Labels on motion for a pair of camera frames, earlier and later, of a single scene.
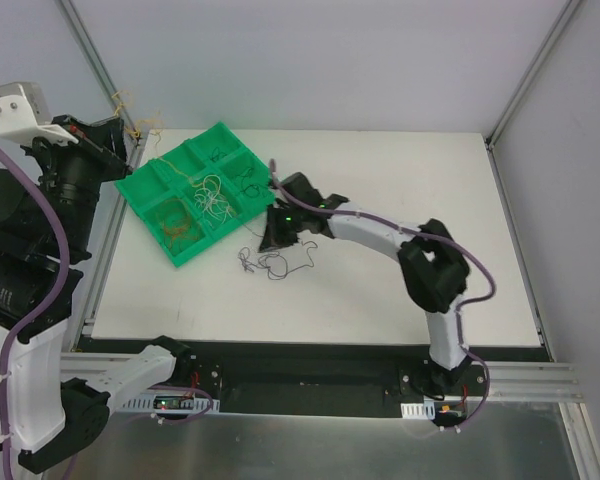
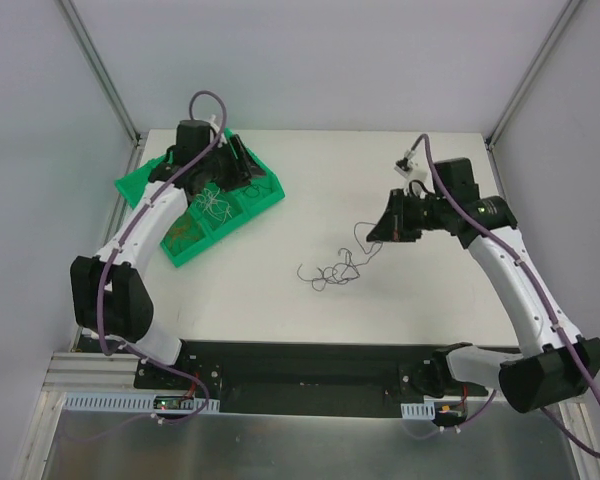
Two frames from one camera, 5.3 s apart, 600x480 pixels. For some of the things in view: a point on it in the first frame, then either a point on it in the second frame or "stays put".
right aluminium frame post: x=496 y=124 stays put
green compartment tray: x=192 y=194 stays put
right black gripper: x=282 y=220 to x=400 y=216
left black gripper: x=100 y=148 to x=231 y=163
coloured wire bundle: x=287 y=269 to x=342 y=272
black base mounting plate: x=320 y=377 stays put
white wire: x=207 y=198 stays put
